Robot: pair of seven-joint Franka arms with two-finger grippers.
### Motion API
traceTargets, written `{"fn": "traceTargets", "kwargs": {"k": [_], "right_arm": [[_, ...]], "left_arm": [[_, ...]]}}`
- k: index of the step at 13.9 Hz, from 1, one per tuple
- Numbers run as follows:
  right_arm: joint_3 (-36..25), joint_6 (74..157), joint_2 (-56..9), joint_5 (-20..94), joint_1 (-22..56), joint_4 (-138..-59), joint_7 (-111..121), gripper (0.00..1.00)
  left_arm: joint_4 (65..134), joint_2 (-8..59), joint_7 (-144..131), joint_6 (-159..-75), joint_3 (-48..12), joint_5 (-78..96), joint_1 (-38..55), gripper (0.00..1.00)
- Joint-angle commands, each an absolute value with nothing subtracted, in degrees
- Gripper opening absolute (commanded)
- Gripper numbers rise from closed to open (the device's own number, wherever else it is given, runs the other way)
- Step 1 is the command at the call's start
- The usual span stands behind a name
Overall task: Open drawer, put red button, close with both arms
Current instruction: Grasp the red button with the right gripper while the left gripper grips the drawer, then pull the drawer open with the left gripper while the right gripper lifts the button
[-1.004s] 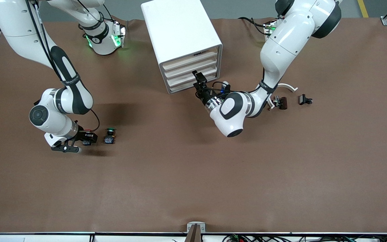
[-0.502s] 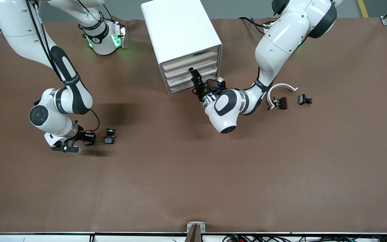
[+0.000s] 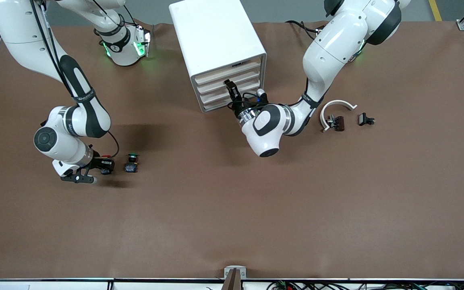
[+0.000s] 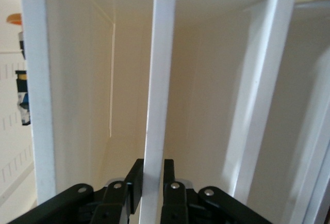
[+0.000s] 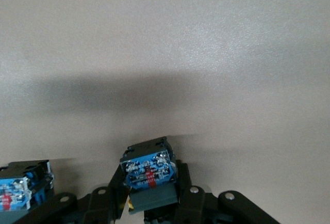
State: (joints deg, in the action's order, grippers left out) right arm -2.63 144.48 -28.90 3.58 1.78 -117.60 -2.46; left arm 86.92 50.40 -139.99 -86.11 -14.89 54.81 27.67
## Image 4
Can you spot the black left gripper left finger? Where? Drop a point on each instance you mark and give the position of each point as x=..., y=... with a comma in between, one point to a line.
x=113, y=203

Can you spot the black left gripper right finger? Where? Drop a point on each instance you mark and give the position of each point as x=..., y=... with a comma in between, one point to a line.
x=178, y=203

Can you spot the white plastic drawer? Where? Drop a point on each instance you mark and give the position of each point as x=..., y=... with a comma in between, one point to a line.
x=260, y=79
x=309, y=105
x=157, y=79

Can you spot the white drawer cabinet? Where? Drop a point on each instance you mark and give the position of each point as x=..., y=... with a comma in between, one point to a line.
x=36, y=79

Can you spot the dark blue background object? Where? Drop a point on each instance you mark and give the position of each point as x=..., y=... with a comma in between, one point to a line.
x=23, y=97

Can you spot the orange background object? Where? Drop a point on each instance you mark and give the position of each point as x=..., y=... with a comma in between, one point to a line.
x=15, y=19

